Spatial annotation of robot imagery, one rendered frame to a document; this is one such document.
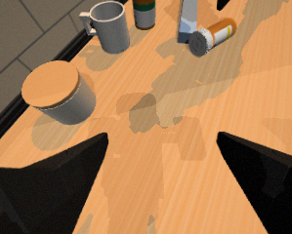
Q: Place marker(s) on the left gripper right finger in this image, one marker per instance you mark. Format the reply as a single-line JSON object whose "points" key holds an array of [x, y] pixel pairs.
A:
{"points": [[265, 176]]}

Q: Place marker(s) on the grey cylindrical container with tan lid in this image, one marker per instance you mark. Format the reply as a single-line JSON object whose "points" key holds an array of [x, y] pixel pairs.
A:
{"points": [[57, 89]]}

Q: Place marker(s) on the grey pill bottle cap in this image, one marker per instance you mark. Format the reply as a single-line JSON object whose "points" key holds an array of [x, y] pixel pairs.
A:
{"points": [[200, 42]]}

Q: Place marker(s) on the grey mug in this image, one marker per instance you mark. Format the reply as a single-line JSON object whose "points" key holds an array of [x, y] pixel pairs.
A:
{"points": [[113, 35]]}

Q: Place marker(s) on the orange translucent pill bottle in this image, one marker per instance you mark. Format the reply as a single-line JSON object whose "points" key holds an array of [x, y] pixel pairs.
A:
{"points": [[222, 30]]}

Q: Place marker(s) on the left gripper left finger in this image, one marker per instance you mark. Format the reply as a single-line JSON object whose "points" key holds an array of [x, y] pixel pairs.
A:
{"points": [[47, 197]]}

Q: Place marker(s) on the cream brick-pattern tile wall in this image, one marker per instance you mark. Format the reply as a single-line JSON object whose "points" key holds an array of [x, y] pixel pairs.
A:
{"points": [[33, 32]]}

